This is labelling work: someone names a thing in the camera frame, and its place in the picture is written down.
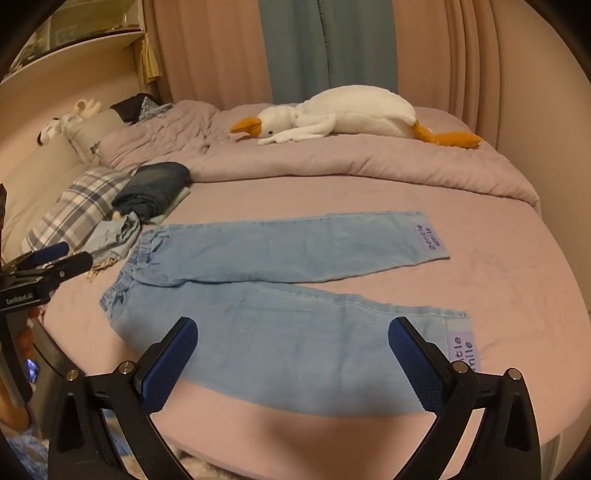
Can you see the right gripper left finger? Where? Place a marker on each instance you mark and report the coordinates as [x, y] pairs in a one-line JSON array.
[[81, 446]]

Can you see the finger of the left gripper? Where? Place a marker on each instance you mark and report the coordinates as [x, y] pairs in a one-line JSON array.
[[59, 271], [38, 258]]

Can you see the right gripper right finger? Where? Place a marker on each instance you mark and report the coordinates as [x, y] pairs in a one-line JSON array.
[[506, 445]]

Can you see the light blue denim pants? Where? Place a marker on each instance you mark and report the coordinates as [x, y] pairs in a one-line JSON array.
[[268, 333]]

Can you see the person's left hand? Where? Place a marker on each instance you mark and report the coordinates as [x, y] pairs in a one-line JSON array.
[[16, 389]]

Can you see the plaid pillow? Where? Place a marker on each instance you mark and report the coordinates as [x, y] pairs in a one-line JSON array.
[[78, 210]]

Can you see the folded grey-blue pants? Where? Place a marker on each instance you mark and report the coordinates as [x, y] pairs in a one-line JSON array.
[[111, 241]]

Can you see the beige pillow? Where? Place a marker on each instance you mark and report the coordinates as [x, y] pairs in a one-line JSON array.
[[86, 136]]

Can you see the folded dark blue jeans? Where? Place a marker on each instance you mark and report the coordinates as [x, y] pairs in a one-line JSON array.
[[151, 190]]

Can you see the small white plush toy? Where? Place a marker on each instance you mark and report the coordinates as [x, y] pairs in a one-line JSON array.
[[83, 109]]

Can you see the folded pale green garment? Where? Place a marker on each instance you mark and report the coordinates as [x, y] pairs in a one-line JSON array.
[[157, 220]]

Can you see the pink bed sheet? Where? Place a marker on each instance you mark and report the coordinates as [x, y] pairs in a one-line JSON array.
[[506, 270]]

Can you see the dark clothes pile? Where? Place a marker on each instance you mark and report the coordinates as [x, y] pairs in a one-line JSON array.
[[139, 108]]

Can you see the pink quilted duvet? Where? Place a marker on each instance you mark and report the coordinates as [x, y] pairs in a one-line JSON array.
[[196, 135]]

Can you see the teal curtain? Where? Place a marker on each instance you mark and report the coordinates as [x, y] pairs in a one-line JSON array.
[[316, 45]]

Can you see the white goose plush toy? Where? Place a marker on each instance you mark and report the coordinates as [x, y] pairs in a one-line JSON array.
[[350, 109]]

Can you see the pink curtain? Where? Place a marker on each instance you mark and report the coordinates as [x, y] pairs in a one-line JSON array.
[[448, 55]]

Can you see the white wall shelf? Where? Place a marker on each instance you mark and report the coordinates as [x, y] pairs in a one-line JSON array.
[[72, 54]]

